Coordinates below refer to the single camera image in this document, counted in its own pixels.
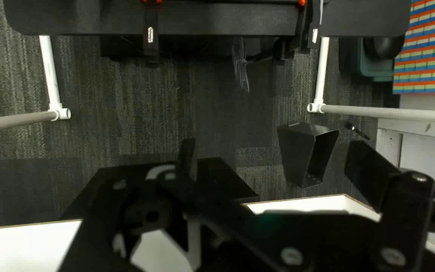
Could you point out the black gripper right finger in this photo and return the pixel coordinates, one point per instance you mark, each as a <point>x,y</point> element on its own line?
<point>407,211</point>

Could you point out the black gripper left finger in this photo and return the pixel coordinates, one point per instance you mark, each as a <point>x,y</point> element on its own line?
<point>126,201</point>

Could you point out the black open box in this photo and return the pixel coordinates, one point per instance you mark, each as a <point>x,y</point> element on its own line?
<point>302,151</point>

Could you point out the white cubby shelf table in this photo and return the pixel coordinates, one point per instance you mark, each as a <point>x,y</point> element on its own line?
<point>21,246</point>

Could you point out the white pvc pipe stand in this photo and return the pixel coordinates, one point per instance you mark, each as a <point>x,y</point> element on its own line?
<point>321,69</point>
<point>51,75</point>

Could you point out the teal plastic bin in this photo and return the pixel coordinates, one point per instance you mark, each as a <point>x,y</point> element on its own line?
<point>373,68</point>

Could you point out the colourful striped panel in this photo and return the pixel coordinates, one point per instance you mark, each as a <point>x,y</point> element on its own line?
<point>429,50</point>

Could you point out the black hard case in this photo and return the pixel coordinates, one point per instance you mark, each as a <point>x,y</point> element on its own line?
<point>362,17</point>
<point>202,17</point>

